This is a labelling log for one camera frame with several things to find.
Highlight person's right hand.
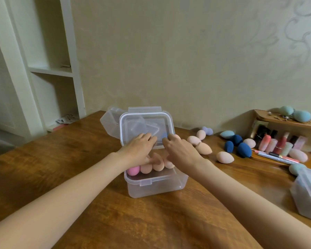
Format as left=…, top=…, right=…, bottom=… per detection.
left=162, top=134, right=205, bottom=177

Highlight person's left hand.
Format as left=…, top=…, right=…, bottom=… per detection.
left=116, top=132, right=158, bottom=166

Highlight clear square lidded container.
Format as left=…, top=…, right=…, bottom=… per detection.
left=119, top=106, right=189, bottom=199
left=100, top=106, right=160, bottom=140

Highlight clear compartment organizer box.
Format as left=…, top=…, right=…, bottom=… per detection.
left=290, top=167, right=311, bottom=224

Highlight person's right forearm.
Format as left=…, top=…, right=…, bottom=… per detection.
left=194, top=158, right=311, bottom=249

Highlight person's left forearm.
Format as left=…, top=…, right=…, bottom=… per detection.
left=0, top=151, right=125, bottom=249

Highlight row of lipsticks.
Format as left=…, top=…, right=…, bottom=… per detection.
left=254, top=126, right=308, bottom=157

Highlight small metal rings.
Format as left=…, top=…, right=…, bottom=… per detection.
left=267, top=111, right=293, bottom=121

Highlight pink white cosmetic pencil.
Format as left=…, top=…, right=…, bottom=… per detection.
left=251, top=149, right=300, bottom=163

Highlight white shelving unit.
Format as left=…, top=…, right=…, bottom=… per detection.
left=0, top=0, right=86, bottom=146

